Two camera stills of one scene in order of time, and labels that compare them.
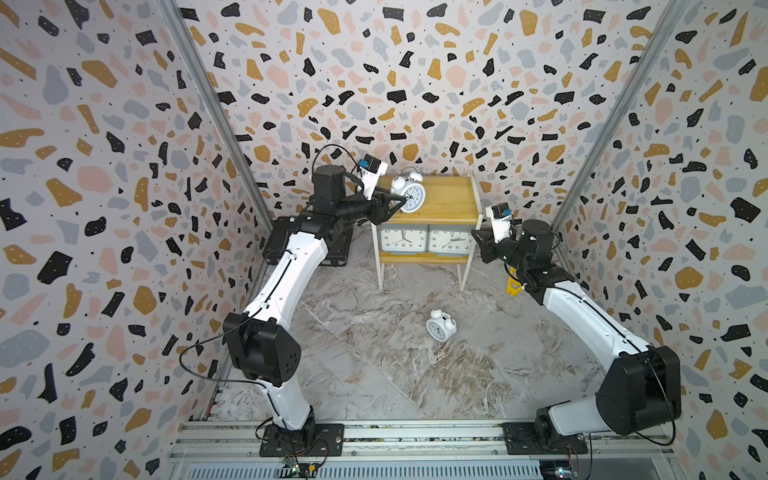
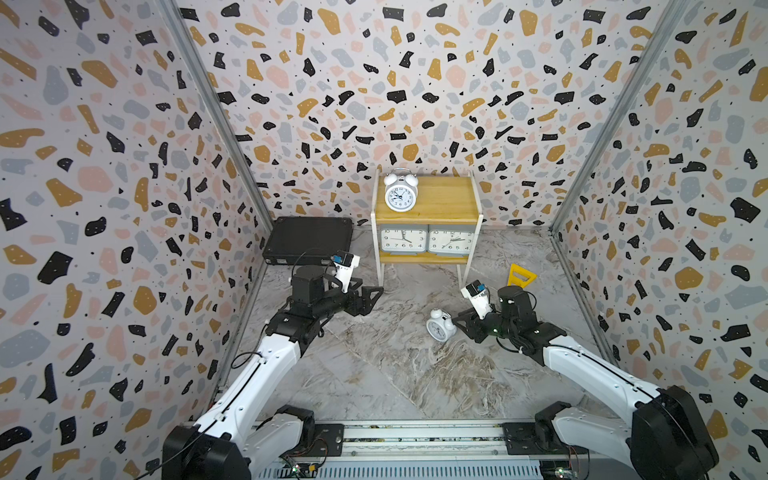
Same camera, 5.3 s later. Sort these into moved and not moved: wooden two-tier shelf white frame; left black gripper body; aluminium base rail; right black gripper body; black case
Moved: right black gripper body; left black gripper body
Not moved: aluminium base rail; black case; wooden two-tier shelf white frame
